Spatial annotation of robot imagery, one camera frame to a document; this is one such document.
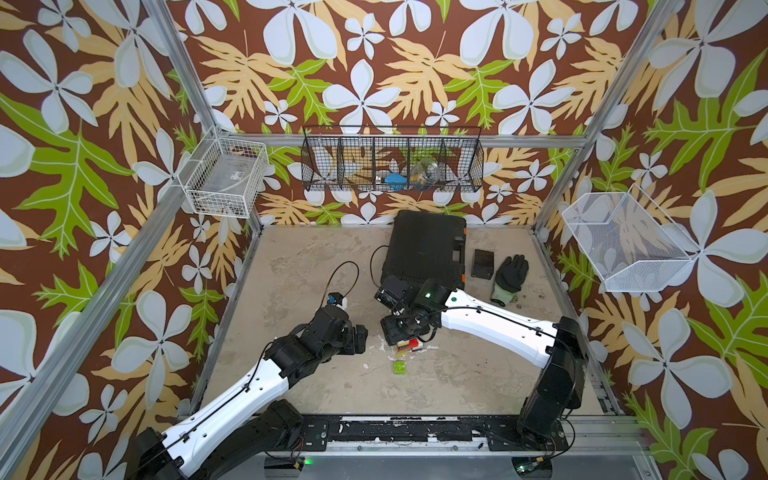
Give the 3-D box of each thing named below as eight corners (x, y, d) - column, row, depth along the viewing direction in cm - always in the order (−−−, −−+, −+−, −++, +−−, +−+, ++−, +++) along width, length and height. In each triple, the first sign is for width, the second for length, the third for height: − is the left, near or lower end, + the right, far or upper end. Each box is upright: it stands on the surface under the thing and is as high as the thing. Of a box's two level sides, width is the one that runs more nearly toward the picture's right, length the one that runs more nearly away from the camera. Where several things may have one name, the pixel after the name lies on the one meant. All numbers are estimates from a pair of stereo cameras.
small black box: (471, 277, 106) (474, 270, 103) (473, 254, 113) (476, 246, 110) (489, 281, 105) (493, 274, 102) (490, 258, 112) (494, 250, 108)
